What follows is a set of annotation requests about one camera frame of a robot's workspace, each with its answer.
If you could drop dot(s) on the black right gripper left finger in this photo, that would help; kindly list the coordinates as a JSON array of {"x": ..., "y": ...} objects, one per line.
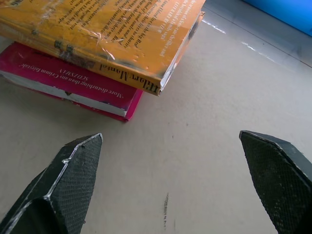
[{"x": 68, "y": 185}]

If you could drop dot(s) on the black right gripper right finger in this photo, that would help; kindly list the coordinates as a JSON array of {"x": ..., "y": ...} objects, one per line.
[{"x": 280, "y": 180}]

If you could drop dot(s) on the pink paperback book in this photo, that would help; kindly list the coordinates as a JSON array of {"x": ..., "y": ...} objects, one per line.
[{"x": 73, "y": 83}]

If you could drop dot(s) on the orange hardcover book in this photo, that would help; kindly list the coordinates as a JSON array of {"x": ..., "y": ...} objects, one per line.
[{"x": 102, "y": 31}]

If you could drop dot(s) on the blue panel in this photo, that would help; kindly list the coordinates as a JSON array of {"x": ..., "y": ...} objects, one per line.
[{"x": 282, "y": 12}]

